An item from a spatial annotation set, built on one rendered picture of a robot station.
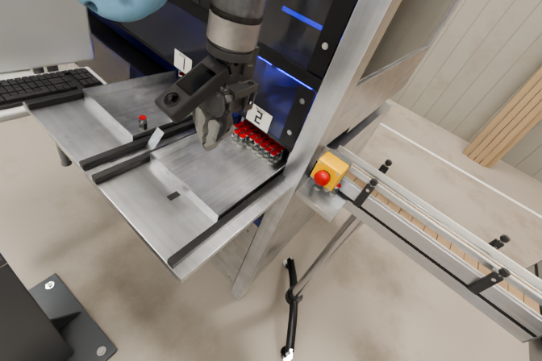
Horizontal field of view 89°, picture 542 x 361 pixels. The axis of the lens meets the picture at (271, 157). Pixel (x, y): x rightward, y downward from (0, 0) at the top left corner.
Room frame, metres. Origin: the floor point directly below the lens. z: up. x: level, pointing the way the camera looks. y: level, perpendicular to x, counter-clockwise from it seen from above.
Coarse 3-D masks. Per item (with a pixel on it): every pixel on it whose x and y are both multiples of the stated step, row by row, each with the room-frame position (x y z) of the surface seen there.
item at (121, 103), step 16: (128, 80) 0.76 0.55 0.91; (144, 80) 0.82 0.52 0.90; (160, 80) 0.87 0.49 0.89; (176, 80) 0.92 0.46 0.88; (96, 96) 0.66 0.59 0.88; (112, 96) 0.69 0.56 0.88; (128, 96) 0.72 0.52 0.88; (144, 96) 0.75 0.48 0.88; (112, 112) 0.62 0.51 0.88; (128, 112) 0.65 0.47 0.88; (144, 112) 0.67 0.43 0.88; (160, 112) 0.70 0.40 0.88; (128, 128) 0.58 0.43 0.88; (160, 128) 0.60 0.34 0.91
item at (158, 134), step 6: (156, 132) 0.56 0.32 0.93; (162, 132) 0.56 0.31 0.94; (156, 138) 0.55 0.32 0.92; (150, 144) 0.53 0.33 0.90; (156, 144) 0.53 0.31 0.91; (138, 150) 0.51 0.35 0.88; (144, 150) 0.52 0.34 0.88; (150, 150) 0.52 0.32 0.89; (126, 156) 0.48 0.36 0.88; (132, 156) 0.48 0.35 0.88; (114, 162) 0.44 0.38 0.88; (120, 162) 0.45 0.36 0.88
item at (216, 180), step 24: (192, 144) 0.61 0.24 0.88; (168, 168) 0.46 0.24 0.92; (192, 168) 0.52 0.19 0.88; (216, 168) 0.55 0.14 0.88; (240, 168) 0.59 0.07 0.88; (264, 168) 0.62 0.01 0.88; (192, 192) 0.42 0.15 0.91; (216, 192) 0.47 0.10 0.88; (240, 192) 0.50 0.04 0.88; (216, 216) 0.38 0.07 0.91
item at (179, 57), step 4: (176, 52) 0.83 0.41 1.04; (180, 52) 0.82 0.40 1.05; (176, 56) 0.83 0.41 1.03; (180, 56) 0.82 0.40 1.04; (184, 56) 0.81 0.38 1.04; (176, 60) 0.83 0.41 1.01; (180, 60) 0.82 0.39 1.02; (188, 60) 0.80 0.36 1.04; (176, 64) 0.83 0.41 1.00; (180, 64) 0.82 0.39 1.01; (188, 64) 0.80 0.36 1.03; (180, 68) 0.82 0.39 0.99; (188, 68) 0.80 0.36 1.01; (184, 72) 0.81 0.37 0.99
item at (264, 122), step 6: (252, 108) 0.68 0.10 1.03; (258, 108) 0.67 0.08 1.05; (252, 114) 0.68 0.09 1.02; (258, 114) 0.67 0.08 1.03; (264, 114) 0.66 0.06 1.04; (252, 120) 0.68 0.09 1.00; (258, 120) 0.67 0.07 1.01; (264, 120) 0.66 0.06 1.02; (270, 120) 0.65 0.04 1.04; (258, 126) 0.67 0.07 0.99; (264, 126) 0.66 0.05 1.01
